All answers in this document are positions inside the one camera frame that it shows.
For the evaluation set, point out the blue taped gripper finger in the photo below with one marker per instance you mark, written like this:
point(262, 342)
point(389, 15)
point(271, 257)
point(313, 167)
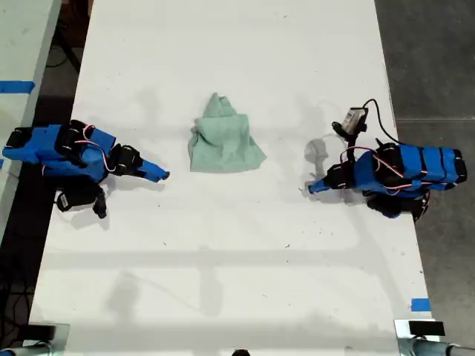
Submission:
point(319, 184)
point(150, 175)
point(320, 190)
point(156, 168)

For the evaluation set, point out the pale green T-shirt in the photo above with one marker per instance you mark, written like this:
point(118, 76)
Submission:
point(222, 144)

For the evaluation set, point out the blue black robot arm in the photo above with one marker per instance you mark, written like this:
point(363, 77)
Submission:
point(52, 152)
point(415, 167)

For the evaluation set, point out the long blue tape strip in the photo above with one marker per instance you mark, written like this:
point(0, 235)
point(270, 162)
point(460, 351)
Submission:
point(16, 86)

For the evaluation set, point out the short blue tape strip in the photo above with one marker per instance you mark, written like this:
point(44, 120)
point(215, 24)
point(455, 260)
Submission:
point(420, 305)

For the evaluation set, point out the white side table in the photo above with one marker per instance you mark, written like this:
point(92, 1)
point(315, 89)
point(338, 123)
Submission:
point(18, 44)

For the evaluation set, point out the small black box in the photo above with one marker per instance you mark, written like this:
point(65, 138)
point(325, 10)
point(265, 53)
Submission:
point(426, 328)
point(41, 332)

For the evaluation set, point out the black round object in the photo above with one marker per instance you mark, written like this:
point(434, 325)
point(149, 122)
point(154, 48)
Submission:
point(240, 353)

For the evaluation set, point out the grey metal tube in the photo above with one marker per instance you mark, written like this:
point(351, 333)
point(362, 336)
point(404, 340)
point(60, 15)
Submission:
point(426, 348)

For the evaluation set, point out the black camera stalk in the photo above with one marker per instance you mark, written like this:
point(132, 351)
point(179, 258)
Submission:
point(100, 204)
point(347, 139)

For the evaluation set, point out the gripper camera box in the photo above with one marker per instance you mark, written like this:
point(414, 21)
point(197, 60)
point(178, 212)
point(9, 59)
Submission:
point(354, 119)
point(74, 198)

